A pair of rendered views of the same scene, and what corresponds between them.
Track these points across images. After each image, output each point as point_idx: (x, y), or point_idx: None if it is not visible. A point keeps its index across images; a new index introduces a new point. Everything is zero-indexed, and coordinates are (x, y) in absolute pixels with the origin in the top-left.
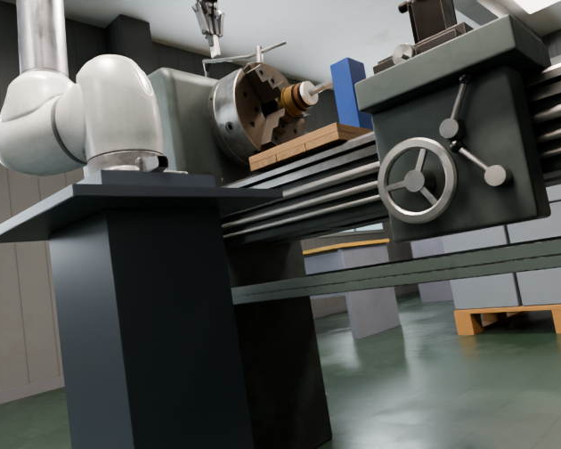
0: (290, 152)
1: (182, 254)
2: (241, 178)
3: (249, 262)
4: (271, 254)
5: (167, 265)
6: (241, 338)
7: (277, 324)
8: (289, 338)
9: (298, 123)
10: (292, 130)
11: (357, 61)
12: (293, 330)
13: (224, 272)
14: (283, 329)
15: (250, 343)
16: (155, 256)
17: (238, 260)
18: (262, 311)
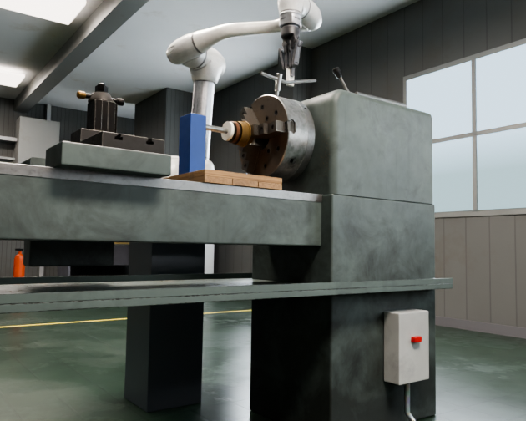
0: None
1: (141, 252)
2: (289, 188)
3: (283, 258)
4: (300, 254)
5: (138, 256)
6: (270, 314)
7: (295, 315)
8: (304, 331)
9: (282, 139)
10: (275, 148)
11: (185, 116)
12: (308, 327)
13: (150, 263)
14: (300, 321)
15: (275, 320)
16: (136, 251)
17: (275, 256)
18: (285, 300)
